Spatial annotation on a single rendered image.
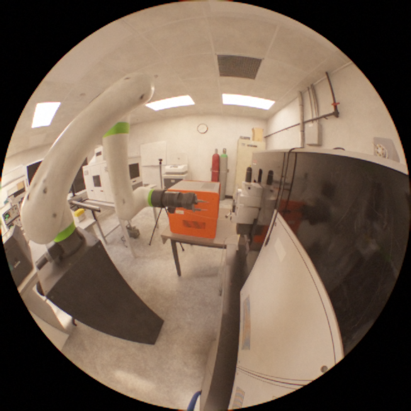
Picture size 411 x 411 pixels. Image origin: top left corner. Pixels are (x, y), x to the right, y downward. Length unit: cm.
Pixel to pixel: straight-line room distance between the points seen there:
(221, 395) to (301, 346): 53
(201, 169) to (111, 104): 381
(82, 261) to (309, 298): 57
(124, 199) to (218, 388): 90
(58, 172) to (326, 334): 48
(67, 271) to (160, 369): 122
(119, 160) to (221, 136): 365
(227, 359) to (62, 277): 67
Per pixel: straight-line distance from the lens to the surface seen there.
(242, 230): 58
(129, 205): 52
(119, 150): 49
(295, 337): 26
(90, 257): 50
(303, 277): 23
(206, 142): 397
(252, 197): 49
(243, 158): 357
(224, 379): 70
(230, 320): 69
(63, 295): 52
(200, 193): 90
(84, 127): 31
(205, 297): 151
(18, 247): 131
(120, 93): 35
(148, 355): 150
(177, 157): 403
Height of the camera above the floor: 140
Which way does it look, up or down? 24 degrees down
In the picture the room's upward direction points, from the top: 2 degrees clockwise
